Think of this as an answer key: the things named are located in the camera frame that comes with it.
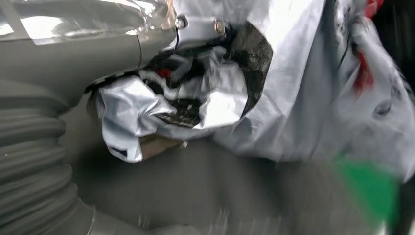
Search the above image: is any green plastic crate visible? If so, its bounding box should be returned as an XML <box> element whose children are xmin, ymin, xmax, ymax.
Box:
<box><xmin>330</xmin><ymin>152</ymin><xmax>403</xmax><ymax>228</ymax></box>

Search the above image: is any grey parcel brown-red print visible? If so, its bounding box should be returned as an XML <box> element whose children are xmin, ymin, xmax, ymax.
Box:
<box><xmin>87</xmin><ymin>0</ymin><xmax>415</xmax><ymax>182</ymax></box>

